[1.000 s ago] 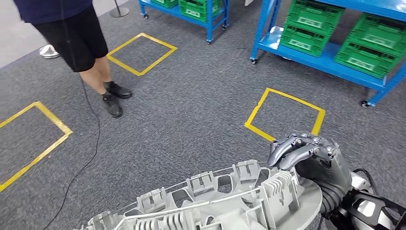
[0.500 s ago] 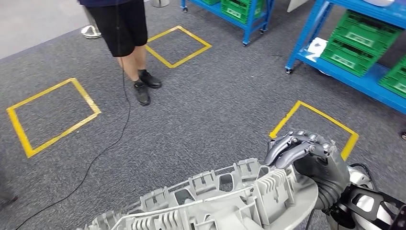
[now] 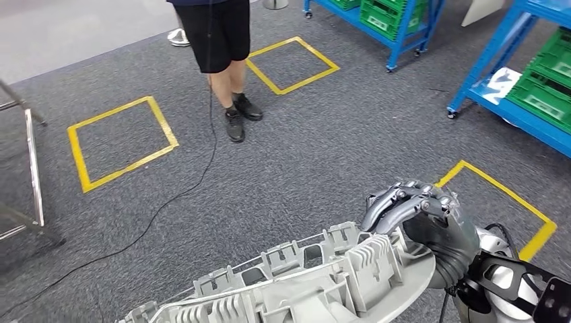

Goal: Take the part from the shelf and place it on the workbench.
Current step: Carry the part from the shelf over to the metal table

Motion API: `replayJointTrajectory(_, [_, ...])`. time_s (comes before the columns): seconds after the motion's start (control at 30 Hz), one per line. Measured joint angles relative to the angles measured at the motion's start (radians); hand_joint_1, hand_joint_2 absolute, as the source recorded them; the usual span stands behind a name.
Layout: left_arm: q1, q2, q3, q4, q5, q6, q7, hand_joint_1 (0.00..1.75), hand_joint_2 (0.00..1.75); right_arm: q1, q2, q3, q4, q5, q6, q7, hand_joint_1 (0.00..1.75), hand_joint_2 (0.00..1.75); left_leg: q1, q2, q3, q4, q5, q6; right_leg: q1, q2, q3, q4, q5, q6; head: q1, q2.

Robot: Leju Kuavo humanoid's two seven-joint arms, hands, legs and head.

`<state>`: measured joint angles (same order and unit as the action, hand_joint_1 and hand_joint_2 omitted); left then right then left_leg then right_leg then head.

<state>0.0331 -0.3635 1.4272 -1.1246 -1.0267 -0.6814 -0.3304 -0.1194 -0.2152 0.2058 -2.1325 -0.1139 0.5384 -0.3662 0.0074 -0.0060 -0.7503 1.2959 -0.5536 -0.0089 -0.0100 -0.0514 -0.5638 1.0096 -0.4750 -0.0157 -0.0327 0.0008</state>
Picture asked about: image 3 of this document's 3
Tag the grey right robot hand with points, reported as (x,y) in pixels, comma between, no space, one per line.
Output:
(441,223)

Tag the grey plastic wheel cover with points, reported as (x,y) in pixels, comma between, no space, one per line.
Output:
(357,276)

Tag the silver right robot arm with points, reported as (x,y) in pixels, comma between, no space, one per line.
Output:
(450,267)

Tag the green plastic crate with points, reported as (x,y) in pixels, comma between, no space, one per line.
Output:
(388,18)
(540,98)
(345,3)

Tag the white panel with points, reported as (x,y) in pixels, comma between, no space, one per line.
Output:
(481,11)

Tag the chrome stanchion base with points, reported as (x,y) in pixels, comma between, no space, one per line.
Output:
(275,4)
(178,39)

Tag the person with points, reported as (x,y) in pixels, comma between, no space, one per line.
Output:
(218,35)

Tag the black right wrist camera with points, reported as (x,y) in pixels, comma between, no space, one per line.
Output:
(555,303)

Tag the chrome metal frame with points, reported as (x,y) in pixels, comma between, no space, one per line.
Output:
(36,178)

